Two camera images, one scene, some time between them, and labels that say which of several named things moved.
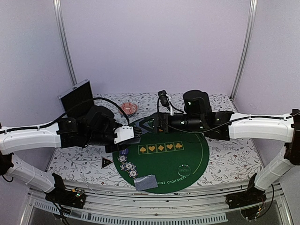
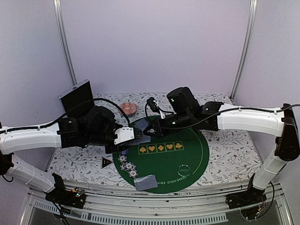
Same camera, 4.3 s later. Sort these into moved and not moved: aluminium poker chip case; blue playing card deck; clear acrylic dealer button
Moved: blue playing card deck
Not moved: aluminium poker chip case; clear acrylic dealer button
